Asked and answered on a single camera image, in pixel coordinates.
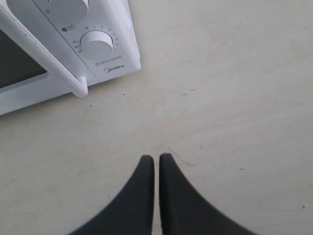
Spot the white microwave knob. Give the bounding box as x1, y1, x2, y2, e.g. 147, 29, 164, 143
49, 0, 89, 20
80, 30, 113, 62

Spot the white upper microwave knob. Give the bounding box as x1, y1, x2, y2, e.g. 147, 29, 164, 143
49, 0, 89, 20

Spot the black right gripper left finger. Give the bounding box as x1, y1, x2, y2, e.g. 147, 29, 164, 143
72, 155, 155, 235

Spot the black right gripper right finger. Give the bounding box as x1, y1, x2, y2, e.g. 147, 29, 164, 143
159, 153, 254, 235

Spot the white microwave oven body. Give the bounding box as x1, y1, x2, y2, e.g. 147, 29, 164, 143
34, 0, 141, 82

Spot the white lower microwave knob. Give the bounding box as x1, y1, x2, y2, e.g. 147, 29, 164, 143
80, 30, 113, 62

